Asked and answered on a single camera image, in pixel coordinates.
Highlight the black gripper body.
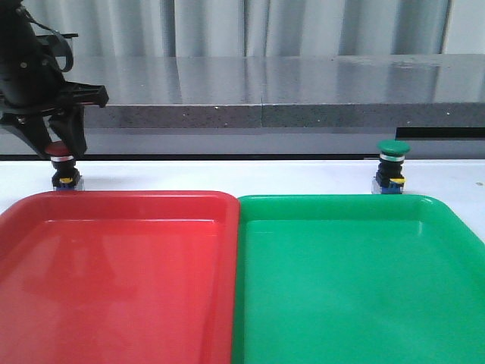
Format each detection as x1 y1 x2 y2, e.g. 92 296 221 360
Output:
1 53 108 125

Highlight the green mushroom push button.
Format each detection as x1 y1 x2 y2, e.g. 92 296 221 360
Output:
372 140 411 194

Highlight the green plastic tray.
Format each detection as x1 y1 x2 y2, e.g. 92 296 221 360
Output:
232 195 484 363

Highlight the red plastic tray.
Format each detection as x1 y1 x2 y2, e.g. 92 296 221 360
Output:
1 191 239 363

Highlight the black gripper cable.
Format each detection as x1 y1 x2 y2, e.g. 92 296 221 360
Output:
17 5 80 74

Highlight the white pleated curtain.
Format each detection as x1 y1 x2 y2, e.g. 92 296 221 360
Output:
25 0 484 57

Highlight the red mushroom push button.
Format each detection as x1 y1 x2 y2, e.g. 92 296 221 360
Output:
45 140 84 191

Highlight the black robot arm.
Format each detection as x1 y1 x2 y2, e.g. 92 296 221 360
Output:
1 1 108 158

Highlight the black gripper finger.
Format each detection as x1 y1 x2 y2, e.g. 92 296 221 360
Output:
1 115 52 159
48 108 87 156

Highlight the grey granite counter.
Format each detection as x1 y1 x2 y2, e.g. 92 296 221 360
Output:
0 53 485 156

